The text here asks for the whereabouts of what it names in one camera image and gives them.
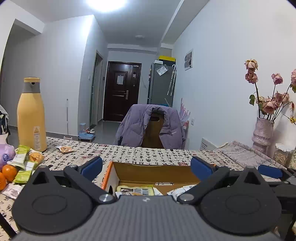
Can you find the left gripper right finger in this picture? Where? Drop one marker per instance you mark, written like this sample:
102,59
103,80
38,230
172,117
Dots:
210,178

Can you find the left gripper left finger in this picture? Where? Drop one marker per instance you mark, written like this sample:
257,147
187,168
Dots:
81,178

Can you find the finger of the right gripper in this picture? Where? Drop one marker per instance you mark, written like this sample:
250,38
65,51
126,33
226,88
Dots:
270,171

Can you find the silver gold snack bag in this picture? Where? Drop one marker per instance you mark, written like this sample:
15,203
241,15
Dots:
134,191

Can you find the small orange snack packet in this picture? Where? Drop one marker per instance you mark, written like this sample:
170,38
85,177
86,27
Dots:
65,149

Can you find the pink ribbed flower vase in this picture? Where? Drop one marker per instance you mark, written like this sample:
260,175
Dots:
262,134

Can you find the orange cardboard snack box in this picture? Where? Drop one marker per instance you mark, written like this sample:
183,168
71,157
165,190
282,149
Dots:
165,179

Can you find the blue pet water feeder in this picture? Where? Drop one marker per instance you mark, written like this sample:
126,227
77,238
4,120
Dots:
84,134

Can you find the orange cracker packet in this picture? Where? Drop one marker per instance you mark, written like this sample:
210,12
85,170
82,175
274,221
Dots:
35,156

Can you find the green snack packet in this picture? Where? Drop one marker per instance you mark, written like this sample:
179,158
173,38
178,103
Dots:
19,158
23,175

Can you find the purple jacket on chair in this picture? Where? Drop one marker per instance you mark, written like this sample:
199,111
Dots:
132,129

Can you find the wooden chair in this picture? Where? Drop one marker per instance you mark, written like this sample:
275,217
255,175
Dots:
151,137

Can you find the white red snack packet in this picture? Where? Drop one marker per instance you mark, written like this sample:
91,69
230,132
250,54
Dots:
12,190

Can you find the yellow thermos bottle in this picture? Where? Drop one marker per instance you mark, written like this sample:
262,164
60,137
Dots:
31,116

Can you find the orange mandarin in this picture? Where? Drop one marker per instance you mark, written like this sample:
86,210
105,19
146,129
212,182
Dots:
9,172
3,182

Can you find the purple tissue pack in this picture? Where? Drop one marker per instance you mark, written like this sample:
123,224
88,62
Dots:
7,152

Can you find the dark brown entrance door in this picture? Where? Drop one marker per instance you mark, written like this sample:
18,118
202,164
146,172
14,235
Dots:
121,89

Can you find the grey refrigerator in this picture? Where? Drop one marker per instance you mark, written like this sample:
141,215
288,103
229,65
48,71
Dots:
162,78

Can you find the yellow box on refrigerator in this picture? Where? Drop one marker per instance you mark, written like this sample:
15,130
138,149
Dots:
167,58

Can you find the wall picture frame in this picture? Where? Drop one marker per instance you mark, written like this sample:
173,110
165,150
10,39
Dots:
188,60

